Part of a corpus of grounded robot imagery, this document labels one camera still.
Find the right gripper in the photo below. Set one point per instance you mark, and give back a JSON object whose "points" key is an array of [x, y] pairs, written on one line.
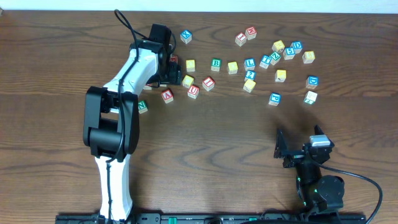
{"points": [[297, 156]]}

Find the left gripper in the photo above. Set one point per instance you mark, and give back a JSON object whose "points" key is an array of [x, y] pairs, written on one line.
{"points": [[174, 73]]}

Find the yellow O block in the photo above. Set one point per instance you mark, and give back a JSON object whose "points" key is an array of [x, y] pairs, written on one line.
{"points": [[190, 65], [232, 68]]}

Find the green B block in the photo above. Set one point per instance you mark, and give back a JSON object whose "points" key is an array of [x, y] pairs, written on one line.
{"points": [[215, 64]]}

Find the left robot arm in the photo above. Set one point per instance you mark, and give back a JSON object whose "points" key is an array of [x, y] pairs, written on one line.
{"points": [[111, 122]]}

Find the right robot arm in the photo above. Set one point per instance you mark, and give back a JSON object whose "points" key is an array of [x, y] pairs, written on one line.
{"points": [[320, 193]]}

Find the red E block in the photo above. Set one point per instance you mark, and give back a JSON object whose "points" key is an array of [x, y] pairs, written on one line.
{"points": [[174, 58]]}

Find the yellow C block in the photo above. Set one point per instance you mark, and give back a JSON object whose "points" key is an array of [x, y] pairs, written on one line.
{"points": [[187, 81]]}

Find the red A block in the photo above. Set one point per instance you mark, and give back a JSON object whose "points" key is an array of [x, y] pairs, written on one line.
{"points": [[167, 96]]}

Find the red U block left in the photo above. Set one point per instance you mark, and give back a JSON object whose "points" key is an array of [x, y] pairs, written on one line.
{"points": [[148, 87]]}

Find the red u block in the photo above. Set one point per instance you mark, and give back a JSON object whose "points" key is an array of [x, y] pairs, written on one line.
{"points": [[148, 87], [193, 91]]}

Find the red I block centre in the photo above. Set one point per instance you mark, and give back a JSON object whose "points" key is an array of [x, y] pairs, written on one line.
{"points": [[208, 83]]}

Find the red i block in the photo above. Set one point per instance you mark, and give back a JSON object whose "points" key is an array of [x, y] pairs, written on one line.
{"points": [[208, 83], [240, 39]]}

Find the blue X block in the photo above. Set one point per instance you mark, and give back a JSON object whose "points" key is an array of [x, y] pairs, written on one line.
{"points": [[186, 36]]}

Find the green N block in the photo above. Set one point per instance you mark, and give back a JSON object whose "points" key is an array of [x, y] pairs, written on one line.
{"points": [[142, 106]]}

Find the green Z block right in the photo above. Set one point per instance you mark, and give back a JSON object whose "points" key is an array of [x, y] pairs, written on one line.
{"points": [[310, 97]]}

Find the green z block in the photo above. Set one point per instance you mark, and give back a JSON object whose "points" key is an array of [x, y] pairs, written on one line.
{"points": [[310, 97], [275, 57]]}

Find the blue P block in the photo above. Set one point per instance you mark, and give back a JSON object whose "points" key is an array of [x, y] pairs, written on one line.
{"points": [[274, 99]]}

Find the blue D block right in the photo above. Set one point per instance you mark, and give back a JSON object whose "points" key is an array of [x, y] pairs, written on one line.
{"points": [[312, 82]]}

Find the blue d block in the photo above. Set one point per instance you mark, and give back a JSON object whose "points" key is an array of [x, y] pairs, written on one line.
{"points": [[297, 46], [312, 82]]}

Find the yellow block below 2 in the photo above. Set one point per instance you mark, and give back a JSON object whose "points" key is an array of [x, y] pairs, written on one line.
{"points": [[249, 85]]}

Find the red I block top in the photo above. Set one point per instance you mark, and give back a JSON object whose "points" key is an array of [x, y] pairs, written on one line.
{"points": [[240, 39]]}

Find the blue L block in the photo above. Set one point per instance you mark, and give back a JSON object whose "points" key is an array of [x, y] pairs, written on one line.
{"points": [[249, 64]]}

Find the blue 2 block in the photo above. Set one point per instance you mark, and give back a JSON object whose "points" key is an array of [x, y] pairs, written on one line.
{"points": [[250, 75]]}

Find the yellow 8 block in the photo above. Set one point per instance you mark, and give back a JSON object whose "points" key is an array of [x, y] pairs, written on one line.
{"points": [[308, 57]]}

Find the blue T block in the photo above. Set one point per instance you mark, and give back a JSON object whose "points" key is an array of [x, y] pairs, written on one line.
{"points": [[265, 61]]}

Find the blue 5 block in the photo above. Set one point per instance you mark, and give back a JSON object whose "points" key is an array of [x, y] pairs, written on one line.
{"points": [[288, 53]]}

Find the red N block top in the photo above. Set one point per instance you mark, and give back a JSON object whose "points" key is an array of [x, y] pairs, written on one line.
{"points": [[251, 33]]}

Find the blue D block top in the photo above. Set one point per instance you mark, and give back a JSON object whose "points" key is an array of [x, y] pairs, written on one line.
{"points": [[297, 46]]}

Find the yellow block top right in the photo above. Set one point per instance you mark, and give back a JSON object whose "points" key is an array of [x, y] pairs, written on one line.
{"points": [[278, 46]]}

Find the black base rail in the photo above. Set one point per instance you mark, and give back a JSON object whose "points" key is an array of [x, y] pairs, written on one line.
{"points": [[156, 218]]}

